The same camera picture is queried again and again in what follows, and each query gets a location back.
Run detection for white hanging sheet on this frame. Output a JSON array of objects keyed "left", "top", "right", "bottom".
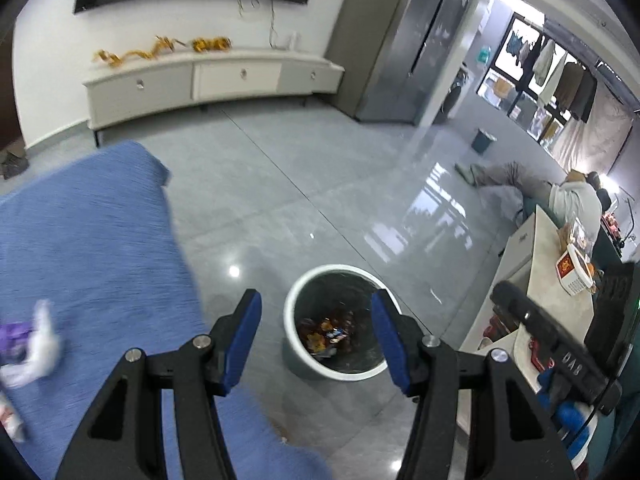
[{"left": 549, "top": 82, "right": 634, "bottom": 174}]

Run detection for long golden dragon figurine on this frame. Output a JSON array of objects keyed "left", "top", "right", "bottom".
[{"left": 92, "top": 49, "right": 152, "bottom": 69}]

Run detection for dark green sofa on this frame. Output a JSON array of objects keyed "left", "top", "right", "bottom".
[{"left": 517, "top": 192, "right": 632, "bottom": 267}]

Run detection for short golden dragon figurine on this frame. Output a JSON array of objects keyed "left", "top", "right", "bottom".
[{"left": 150, "top": 35, "right": 187, "bottom": 57}]

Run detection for golden tiger figurine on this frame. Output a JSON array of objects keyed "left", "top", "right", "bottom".
[{"left": 192, "top": 36, "right": 232, "bottom": 54}]

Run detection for purple wrapper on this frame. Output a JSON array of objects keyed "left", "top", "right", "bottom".
[{"left": 0, "top": 322, "right": 33, "bottom": 361}]

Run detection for white round waste bin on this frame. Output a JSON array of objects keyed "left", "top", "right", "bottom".
[{"left": 283, "top": 264, "right": 403, "bottom": 382}]

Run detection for white hanging shirt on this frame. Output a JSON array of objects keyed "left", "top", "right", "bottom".
[{"left": 531, "top": 39, "right": 557, "bottom": 102}]

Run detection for white packet with red print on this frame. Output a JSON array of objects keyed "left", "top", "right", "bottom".
[{"left": 0, "top": 392, "right": 28, "bottom": 443}]

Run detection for pile of snack wrappers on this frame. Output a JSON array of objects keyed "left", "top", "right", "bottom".
[{"left": 295, "top": 310, "right": 358, "bottom": 359}]

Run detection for dark hanging garment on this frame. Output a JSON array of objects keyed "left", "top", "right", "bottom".
[{"left": 505, "top": 30, "right": 527, "bottom": 59}]

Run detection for balcony glass door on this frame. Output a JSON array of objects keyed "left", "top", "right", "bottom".
[{"left": 477, "top": 10, "right": 601, "bottom": 143}]

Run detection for washing machine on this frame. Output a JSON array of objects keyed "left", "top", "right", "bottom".
[{"left": 442, "top": 66, "right": 473, "bottom": 116}]

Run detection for blue blanket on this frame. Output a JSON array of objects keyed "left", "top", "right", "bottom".
[{"left": 0, "top": 140, "right": 332, "bottom": 480}]

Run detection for blue plastic item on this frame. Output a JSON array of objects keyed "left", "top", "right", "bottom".
[{"left": 539, "top": 370, "right": 597, "bottom": 463}]

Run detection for brown hanging jacket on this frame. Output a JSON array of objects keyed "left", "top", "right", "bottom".
[{"left": 552, "top": 62, "right": 586, "bottom": 111}]

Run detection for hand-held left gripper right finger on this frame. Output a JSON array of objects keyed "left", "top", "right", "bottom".
[{"left": 370, "top": 289, "right": 568, "bottom": 480}]

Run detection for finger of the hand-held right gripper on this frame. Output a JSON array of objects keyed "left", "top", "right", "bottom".
[{"left": 491, "top": 280, "right": 624, "bottom": 414}]

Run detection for black bin liner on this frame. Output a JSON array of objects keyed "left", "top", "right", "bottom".
[{"left": 292, "top": 272, "right": 392, "bottom": 373}]

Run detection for pair of brown shoes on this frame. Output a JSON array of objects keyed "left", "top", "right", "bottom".
[{"left": 0, "top": 150, "right": 28, "bottom": 181}]

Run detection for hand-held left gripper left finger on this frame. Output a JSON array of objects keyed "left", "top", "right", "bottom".
[{"left": 55, "top": 288, "right": 263, "bottom": 480}]

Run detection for green waste bin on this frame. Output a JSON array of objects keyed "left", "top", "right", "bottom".
[{"left": 471, "top": 127, "right": 496, "bottom": 156}]

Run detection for hanging cables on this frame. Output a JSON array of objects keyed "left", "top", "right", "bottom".
[{"left": 234, "top": 0, "right": 282, "bottom": 47}]

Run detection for white television cabinet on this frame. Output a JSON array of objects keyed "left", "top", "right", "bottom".
[{"left": 82, "top": 47, "right": 346, "bottom": 148}]

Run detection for white coffee table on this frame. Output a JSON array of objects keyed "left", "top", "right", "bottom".
[{"left": 457, "top": 203, "right": 601, "bottom": 461}]

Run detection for grey two-door refrigerator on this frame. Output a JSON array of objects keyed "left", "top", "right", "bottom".
[{"left": 327, "top": 0, "right": 473, "bottom": 126}]

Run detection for red and white box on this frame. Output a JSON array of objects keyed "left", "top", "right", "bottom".
[{"left": 555, "top": 245, "right": 597, "bottom": 296}]

